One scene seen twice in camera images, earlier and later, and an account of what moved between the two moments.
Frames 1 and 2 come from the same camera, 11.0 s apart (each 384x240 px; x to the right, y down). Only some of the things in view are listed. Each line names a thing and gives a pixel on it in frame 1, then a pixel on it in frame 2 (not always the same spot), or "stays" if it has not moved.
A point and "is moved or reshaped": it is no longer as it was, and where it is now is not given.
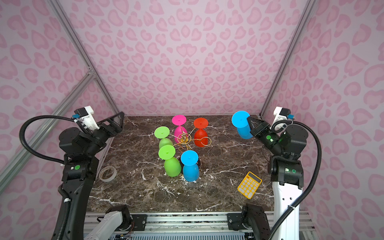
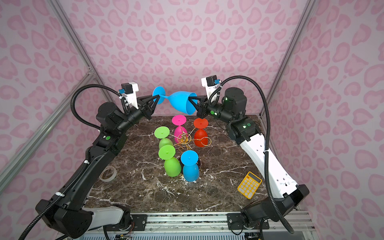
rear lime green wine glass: [162, 132] stays
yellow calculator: [249, 185] stays
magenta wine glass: [179, 120] stays
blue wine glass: [189, 159] stays
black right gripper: [260, 129] to [203, 108]
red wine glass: [201, 138] stays
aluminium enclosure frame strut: [93, 75] stays
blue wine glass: [239, 120] is moved or reshaped
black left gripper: [107, 129] to [143, 106]
